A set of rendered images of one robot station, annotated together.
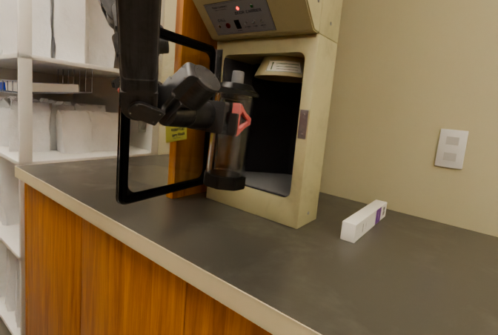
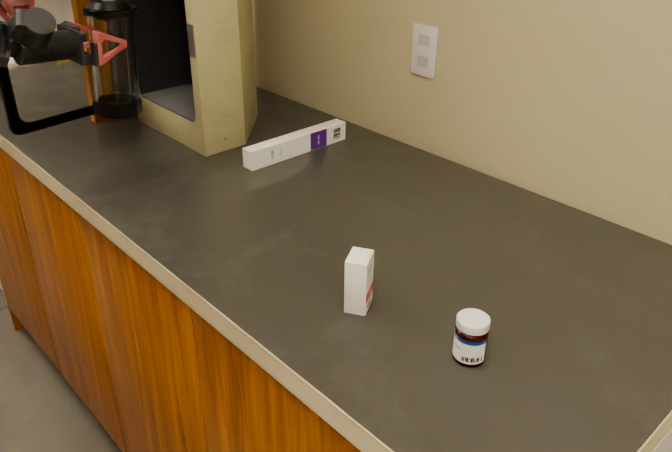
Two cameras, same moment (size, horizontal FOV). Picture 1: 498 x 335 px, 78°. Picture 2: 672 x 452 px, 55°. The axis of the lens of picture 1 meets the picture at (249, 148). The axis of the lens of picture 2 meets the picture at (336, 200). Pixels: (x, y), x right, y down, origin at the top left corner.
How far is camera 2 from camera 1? 91 cm
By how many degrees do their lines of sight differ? 22
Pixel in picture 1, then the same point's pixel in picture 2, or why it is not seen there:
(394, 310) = (206, 224)
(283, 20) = not seen: outside the picture
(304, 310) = (129, 222)
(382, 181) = (367, 92)
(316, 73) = not seen: outside the picture
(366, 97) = not seen: outside the picture
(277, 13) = not seen: outside the picture
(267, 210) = (183, 136)
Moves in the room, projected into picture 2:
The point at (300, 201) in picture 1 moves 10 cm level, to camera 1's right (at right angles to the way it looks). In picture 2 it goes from (204, 126) to (247, 130)
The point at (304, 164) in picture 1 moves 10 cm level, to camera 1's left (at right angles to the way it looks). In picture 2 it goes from (201, 86) to (157, 83)
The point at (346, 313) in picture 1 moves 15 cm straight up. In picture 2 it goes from (162, 224) to (152, 149)
